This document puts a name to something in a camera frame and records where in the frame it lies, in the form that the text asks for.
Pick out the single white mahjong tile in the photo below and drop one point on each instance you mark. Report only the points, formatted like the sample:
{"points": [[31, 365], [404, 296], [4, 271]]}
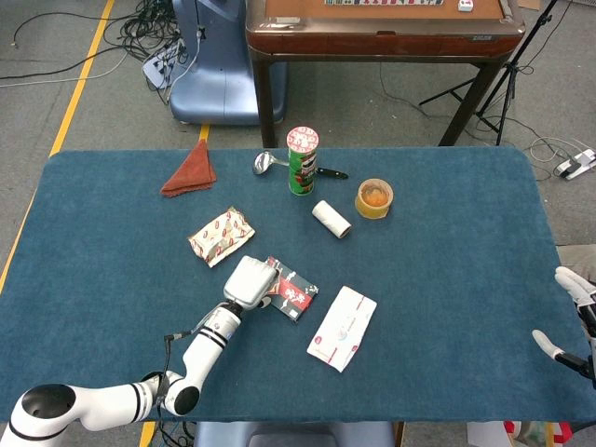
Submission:
{"points": [[464, 5]]}

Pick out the white power strip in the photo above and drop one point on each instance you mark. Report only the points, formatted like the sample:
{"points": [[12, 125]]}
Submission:
{"points": [[575, 166]]}

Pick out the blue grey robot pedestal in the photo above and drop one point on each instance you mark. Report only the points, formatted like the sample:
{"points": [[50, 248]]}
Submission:
{"points": [[293, 435]]}

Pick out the orange ball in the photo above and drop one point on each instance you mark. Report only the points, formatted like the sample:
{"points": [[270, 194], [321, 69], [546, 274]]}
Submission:
{"points": [[375, 199]]}

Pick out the grey power strip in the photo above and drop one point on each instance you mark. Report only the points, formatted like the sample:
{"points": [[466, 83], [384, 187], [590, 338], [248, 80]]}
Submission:
{"points": [[158, 67]]}

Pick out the rust red folded cloth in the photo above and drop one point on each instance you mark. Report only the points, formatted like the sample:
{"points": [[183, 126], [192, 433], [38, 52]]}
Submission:
{"points": [[191, 174]]}

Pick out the white red pouch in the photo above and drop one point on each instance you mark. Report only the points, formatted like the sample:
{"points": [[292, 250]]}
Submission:
{"points": [[342, 328]]}

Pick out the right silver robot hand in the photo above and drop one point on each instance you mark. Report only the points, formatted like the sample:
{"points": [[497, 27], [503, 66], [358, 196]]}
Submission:
{"points": [[592, 316]]}

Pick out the red and white bag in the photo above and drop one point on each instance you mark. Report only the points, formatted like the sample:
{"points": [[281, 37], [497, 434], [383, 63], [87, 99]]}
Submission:
{"points": [[535, 435]]}

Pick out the white paper roll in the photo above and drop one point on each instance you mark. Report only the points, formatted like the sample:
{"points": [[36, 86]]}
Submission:
{"points": [[328, 218]]}

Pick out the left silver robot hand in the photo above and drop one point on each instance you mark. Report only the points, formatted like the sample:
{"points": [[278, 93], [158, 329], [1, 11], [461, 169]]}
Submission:
{"points": [[249, 281]]}

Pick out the blue machine base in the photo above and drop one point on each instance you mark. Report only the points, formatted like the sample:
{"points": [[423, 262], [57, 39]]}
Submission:
{"points": [[219, 70]]}

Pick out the green chips can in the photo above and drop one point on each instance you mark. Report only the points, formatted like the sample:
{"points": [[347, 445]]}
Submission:
{"points": [[302, 172]]}

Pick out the brown mahjong table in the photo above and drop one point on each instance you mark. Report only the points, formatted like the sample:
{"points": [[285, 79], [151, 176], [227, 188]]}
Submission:
{"points": [[372, 44]]}

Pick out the red black snack packet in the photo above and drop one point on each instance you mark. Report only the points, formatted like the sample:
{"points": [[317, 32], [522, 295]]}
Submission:
{"points": [[298, 295]]}

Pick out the black tripod stand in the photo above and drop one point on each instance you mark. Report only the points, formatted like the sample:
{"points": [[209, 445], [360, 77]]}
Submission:
{"points": [[513, 69]]}

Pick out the blue felt table cover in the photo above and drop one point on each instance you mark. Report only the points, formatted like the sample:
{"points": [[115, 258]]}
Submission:
{"points": [[442, 279]]}

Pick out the row of mahjong tiles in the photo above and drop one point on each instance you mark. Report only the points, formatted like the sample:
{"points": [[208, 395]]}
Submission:
{"points": [[382, 2]]}

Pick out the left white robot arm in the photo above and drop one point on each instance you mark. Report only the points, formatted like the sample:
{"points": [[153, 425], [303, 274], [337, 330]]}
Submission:
{"points": [[205, 349]]}

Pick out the yellow tape roll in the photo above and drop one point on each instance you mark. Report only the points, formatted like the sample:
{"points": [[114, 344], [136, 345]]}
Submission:
{"points": [[368, 212]]}

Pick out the white red crumpled snack bag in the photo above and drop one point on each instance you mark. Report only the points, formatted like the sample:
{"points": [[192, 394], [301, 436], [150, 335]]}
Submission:
{"points": [[221, 237]]}

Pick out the white cardboard sheet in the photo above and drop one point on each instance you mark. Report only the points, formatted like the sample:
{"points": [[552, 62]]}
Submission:
{"points": [[486, 435]]}

